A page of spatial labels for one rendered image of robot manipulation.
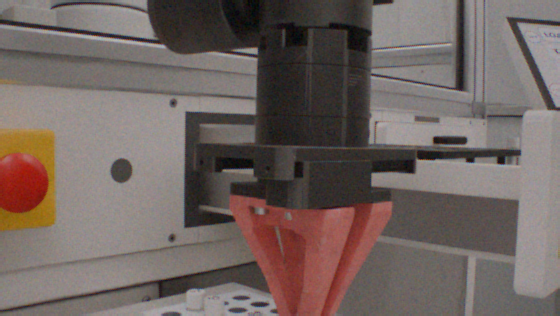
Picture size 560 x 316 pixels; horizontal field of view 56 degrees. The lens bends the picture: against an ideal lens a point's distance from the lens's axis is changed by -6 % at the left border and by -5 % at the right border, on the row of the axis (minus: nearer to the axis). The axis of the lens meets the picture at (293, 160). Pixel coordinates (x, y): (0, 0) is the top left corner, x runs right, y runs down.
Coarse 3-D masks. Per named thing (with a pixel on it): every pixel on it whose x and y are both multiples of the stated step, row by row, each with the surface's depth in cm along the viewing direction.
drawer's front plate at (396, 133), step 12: (384, 132) 75; (396, 132) 76; (408, 132) 79; (420, 132) 81; (432, 132) 84; (444, 132) 87; (456, 132) 90; (468, 132) 93; (396, 144) 76; (408, 144) 79; (420, 144) 81; (432, 144) 84; (468, 144) 94
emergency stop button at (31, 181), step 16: (0, 160) 34; (16, 160) 34; (32, 160) 35; (0, 176) 33; (16, 176) 34; (32, 176) 35; (48, 176) 36; (0, 192) 33; (16, 192) 34; (32, 192) 35; (16, 208) 34; (32, 208) 35
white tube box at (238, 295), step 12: (228, 300) 37; (240, 300) 37; (252, 300) 37; (264, 300) 37; (144, 312) 33; (156, 312) 34; (168, 312) 34; (180, 312) 34; (192, 312) 34; (228, 312) 34; (240, 312) 35; (276, 312) 35
